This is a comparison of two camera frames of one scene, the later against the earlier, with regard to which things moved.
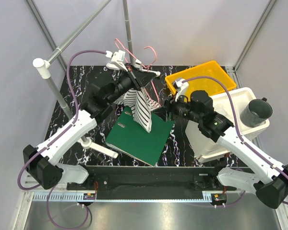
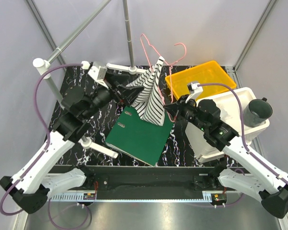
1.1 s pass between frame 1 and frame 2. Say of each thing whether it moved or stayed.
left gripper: moved
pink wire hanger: moved
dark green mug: stayed
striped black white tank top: moved
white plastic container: stayed
